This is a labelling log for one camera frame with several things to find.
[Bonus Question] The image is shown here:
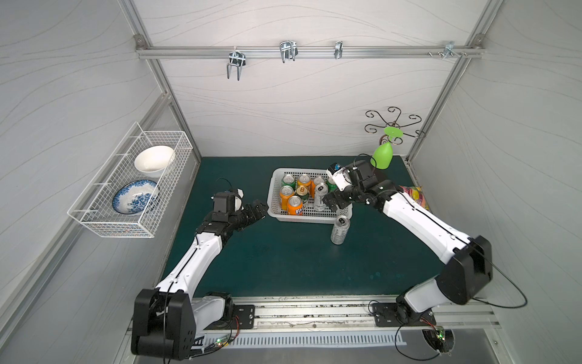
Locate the green sprite can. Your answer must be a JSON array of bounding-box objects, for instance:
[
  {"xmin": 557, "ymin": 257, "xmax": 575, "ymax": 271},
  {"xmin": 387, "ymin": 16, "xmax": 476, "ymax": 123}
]
[
  {"xmin": 326, "ymin": 178, "xmax": 337, "ymax": 193},
  {"xmin": 281, "ymin": 174, "xmax": 296, "ymax": 190}
]

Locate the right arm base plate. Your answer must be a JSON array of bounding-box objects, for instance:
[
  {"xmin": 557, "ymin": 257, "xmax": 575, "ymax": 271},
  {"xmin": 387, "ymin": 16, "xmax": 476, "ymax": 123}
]
[{"xmin": 368, "ymin": 300, "xmax": 437, "ymax": 328}]

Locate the orange soda can yellow band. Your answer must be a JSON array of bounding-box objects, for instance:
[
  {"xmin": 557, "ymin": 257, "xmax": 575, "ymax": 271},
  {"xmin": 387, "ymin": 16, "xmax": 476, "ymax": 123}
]
[{"xmin": 280, "ymin": 185, "xmax": 295, "ymax": 211}]

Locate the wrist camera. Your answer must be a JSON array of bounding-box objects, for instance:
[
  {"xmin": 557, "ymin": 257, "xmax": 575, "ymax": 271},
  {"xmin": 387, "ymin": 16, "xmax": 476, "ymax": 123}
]
[
  {"xmin": 326, "ymin": 160, "xmax": 374, "ymax": 191},
  {"xmin": 212, "ymin": 188, "xmax": 244, "ymax": 213}
]

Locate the white bowl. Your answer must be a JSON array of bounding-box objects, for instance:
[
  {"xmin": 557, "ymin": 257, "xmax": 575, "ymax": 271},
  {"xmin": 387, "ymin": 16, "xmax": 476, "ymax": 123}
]
[{"xmin": 133, "ymin": 146, "xmax": 176, "ymax": 178}]

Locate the metal hook right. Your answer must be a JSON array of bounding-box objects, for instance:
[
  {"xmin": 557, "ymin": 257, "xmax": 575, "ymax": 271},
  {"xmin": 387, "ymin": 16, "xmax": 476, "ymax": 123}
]
[{"xmin": 427, "ymin": 41, "xmax": 468, "ymax": 60}]

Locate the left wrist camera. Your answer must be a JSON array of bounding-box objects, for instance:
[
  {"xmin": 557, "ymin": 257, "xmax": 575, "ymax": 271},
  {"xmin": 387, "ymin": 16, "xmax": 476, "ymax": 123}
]
[{"xmin": 212, "ymin": 188, "xmax": 244, "ymax": 213}]

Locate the metal rail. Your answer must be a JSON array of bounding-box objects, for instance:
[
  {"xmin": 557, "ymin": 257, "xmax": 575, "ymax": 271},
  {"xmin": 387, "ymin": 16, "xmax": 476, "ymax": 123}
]
[{"xmin": 136, "ymin": 44, "xmax": 486, "ymax": 61}]

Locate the Fox's candy bag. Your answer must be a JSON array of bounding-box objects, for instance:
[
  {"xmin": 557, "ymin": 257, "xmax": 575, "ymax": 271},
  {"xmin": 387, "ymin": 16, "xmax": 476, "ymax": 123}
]
[{"xmin": 402, "ymin": 186, "xmax": 430, "ymax": 211}]

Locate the metal hook middle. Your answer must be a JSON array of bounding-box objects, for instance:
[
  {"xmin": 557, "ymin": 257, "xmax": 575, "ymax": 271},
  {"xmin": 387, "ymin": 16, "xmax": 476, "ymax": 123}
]
[{"xmin": 279, "ymin": 40, "xmax": 299, "ymax": 64}]

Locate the white perforated plastic basket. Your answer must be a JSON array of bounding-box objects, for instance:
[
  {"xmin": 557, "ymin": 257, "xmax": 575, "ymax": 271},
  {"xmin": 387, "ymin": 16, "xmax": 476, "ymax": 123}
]
[{"xmin": 267, "ymin": 167, "xmax": 354, "ymax": 224}]

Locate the small metal hook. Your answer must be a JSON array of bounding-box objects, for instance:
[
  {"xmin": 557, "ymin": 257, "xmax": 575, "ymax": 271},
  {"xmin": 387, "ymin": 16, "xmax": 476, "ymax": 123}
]
[{"xmin": 334, "ymin": 41, "xmax": 343, "ymax": 60}]

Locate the white Monster can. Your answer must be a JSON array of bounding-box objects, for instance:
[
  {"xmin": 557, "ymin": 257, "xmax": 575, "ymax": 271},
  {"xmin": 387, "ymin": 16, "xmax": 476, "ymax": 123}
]
[
  {"xmin": 330, "ymin": 215, "xmax": 350, "ymax": 245},
  {"xmin": 314, "ymin": 182, "xmax": 328, "ymax": 212}
]

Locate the black scroll wall hook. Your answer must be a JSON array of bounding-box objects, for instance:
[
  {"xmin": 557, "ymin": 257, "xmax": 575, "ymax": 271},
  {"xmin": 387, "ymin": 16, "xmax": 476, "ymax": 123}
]
[{"xmin": 364, "ymin": 106, "xmax": 425, "ymax": 146}]

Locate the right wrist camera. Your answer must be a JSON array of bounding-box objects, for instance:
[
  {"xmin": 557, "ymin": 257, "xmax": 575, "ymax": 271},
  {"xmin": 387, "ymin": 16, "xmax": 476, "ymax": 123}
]
[{"xmin": 326, "ymin": 160, "xmax": 374, "ymax": 191}]

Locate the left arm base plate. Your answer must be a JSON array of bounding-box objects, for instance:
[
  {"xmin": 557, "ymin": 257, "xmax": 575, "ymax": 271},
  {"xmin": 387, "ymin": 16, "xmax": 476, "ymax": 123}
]
[{"xmin": 209, "ymin": 304, "xmax": 256, "ymax": 331}]

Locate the green gold-top can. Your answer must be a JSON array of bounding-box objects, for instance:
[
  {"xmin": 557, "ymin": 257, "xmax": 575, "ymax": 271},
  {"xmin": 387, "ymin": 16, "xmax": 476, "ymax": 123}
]
[{"xmin": 296, "ymin": 186, "xmax": 311, "ymax": 205}]

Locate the green lamp with dark base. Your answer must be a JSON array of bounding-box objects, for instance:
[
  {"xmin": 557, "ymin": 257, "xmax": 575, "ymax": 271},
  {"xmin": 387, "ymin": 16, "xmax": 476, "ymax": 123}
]
[{"xmin": 371, "ymin": 127, "xmax": 404, "ymax": 170}]

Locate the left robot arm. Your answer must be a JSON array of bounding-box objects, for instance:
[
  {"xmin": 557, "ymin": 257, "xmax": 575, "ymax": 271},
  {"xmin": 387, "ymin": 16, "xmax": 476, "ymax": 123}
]
[{"xmin": 130, "ymin": 193, "xmax": 268, "ymax": 363}]

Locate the white wire wall basket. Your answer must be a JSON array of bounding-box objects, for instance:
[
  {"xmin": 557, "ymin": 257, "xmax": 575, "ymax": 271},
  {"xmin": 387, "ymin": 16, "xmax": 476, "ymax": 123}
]
[{"xmin": 68, "ymin": 123, "xmax": 192, "ymax": 238}]

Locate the orange Fanta can front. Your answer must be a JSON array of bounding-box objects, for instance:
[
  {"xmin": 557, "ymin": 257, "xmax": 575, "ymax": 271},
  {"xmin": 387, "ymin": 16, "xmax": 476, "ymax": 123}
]
[{"xmin": 287, "ymin": 196, "xmax": 303, "ymax": 215}]

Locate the orange soda can back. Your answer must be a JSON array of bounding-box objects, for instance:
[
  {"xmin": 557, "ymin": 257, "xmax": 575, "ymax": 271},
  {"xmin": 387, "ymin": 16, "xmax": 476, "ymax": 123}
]
[{"xmin": 297, "ymin": 174, "xmax": 312, "ymax": 189}]

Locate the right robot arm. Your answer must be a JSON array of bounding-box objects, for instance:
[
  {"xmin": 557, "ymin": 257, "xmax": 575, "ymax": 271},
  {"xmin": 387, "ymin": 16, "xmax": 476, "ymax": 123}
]
[{"xmin": 324, "ymin": 172, "xmax": 493, "ymax": 323}]

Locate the double metal hook left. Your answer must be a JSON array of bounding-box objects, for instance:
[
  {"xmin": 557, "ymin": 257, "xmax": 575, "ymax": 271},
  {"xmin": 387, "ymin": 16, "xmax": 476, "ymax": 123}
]
[{"xmin": 227, "ymin": 51, "xmax": 246, "ymax": 80}]

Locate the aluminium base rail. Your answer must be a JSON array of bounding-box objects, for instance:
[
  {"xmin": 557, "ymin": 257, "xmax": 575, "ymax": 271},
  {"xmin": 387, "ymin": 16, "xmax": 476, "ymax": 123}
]
[{"xmin": 126, "ymin": 295, "xmax": 500, "ymax": 335}]

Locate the blue patterned plate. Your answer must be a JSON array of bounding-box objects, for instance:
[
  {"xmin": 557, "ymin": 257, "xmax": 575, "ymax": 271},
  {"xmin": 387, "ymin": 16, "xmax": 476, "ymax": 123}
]
[{"xmin": 112, "ymin": 179, "xmax": 159, "ymax": 215}]

